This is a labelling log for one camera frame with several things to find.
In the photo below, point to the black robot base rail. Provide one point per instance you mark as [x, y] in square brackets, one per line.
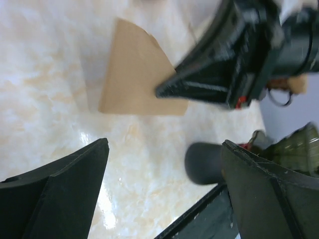
[212, 217]

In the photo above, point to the amber plastic coffee dripper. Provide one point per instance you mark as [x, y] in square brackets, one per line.
[295, 85]

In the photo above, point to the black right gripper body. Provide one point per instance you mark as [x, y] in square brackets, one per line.
[260, 46]

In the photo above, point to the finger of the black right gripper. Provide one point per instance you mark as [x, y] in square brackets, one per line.
[205, 74]

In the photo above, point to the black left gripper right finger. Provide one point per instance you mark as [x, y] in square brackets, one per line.
[268, 200]

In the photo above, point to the dark green coffee dripper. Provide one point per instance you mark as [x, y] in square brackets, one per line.
[298, 151]

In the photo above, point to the brown paper coffee filter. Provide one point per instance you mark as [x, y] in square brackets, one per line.
[137, 64]

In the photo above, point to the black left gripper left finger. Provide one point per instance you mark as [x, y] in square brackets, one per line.
[57, 200]

